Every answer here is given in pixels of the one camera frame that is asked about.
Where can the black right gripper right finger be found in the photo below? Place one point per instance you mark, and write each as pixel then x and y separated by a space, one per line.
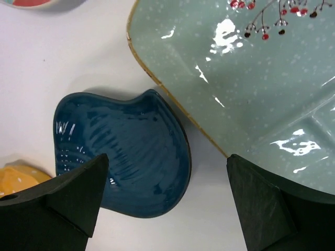
pixel 276 213

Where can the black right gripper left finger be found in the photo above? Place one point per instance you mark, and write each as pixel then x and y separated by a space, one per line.
pixel 59 214

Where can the yellow polka dot plate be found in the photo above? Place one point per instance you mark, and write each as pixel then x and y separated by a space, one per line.
pixel 19 177

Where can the dark blue shell dish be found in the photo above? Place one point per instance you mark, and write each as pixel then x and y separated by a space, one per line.
pixel 149 156

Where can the light green rectangular plate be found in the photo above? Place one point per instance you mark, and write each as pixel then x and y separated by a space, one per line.
pixel 257 77

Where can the red and teal round plate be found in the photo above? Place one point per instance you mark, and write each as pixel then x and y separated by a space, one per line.
pixel 48 5

